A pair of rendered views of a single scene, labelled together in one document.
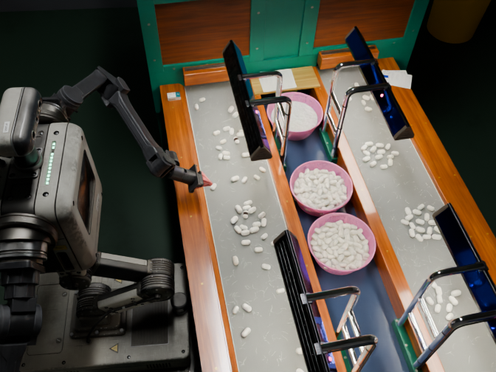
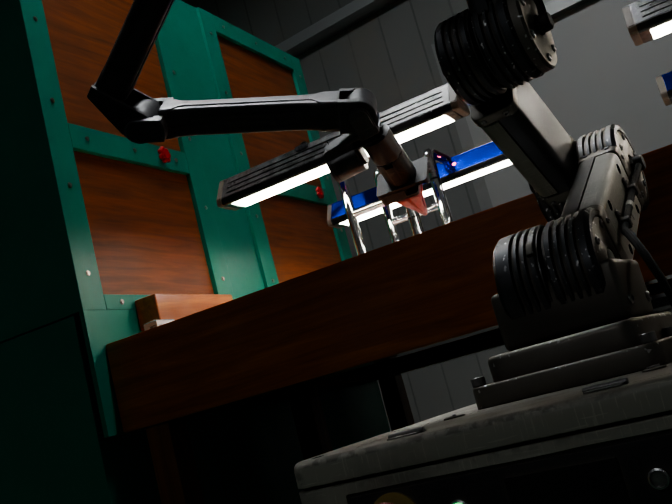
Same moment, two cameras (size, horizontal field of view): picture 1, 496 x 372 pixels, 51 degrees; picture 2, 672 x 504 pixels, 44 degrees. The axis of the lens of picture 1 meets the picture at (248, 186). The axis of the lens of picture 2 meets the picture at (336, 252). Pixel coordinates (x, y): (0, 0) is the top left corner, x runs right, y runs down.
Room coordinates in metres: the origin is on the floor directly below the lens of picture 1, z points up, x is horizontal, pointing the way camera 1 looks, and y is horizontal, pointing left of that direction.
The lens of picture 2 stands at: (0.44, 1.47, 0.51)
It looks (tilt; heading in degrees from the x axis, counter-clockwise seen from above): 11 degrees up; 308
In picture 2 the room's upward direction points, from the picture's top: 15 degrees counter-clockwise
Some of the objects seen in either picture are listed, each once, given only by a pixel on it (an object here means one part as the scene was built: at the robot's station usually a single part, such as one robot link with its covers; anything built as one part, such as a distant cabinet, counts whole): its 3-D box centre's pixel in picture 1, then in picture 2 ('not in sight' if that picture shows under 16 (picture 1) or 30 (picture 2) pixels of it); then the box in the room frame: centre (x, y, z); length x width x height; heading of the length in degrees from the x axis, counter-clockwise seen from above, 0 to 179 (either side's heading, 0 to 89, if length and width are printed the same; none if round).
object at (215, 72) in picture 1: (214, 72); (189, 311); (1.94, 0.18, 0.83); 0.30 x 0.06 x 0.07; 103
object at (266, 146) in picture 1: (245, 95); (333, 149); (1.52, 0.02, 1.08); 0.62 x 0.08 x 0.07; 13
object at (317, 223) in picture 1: (339, 246); not in sight; (1.05, -0.37, 0.72); 0.27 x 0.27 x 0.10
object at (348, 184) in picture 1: (319, 191); not in sight; (1.32, -0.31, 0.72); 0.27 x 0.27 x 0.10
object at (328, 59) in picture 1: (348, 57); not in sight; (2.09, -0.48, 0.83); 0.30 x 0.06 x 0.07; 103
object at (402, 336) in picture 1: (445, 320); not in sight; (0.68, -0.67, 0.90); 0.20 x 0.19 x 0.45; 13
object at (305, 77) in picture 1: (283, 80); not in sight; (1.96, -0.16, 0.77); 0.33 x 0.15 x 0.01; 103
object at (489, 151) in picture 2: (378, 78); (423, 180); (1.65, -0.52, 1.08); 0.62 x 0.08 x 0.07; 13
